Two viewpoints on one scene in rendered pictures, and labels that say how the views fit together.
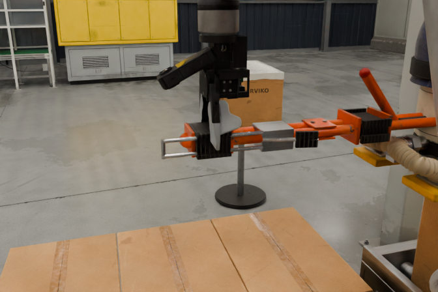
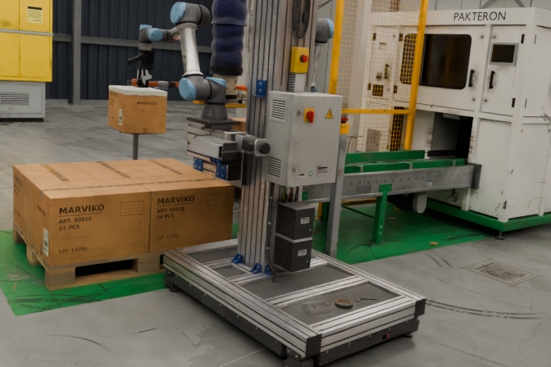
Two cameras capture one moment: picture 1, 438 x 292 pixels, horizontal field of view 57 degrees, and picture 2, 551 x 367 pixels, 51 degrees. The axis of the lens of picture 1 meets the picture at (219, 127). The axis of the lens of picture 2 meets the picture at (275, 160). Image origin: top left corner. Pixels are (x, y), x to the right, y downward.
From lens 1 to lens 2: 2.94 m
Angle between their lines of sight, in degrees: 20
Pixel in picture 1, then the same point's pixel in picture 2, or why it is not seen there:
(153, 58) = (21, 97)
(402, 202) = not seen: hidden behind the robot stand
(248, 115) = (142, 120)
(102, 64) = not seen: outside the picture
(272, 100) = (159, 110)
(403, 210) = not seen: hidden behind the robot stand
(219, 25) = (146, 47)
